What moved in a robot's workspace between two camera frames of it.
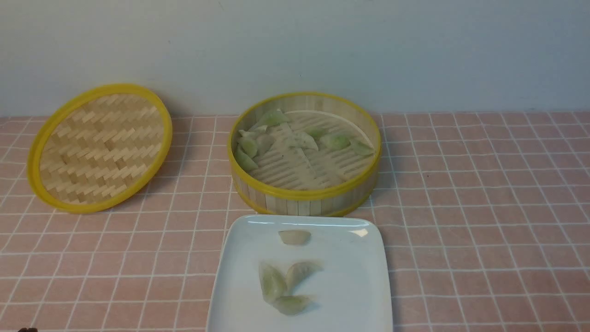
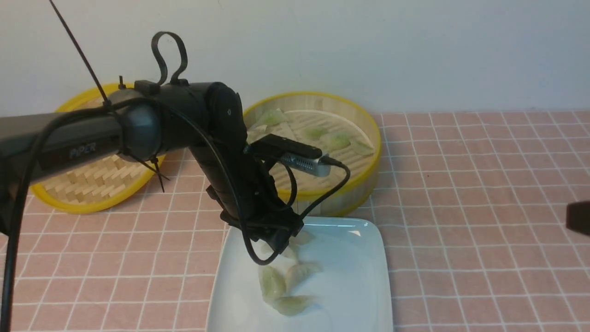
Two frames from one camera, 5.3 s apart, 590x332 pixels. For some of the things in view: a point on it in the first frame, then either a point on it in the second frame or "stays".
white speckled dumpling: [302, 140] → [290, 252]
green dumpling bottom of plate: [291, 305] stays
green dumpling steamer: [361, 149] stays
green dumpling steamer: [333, 142] stays
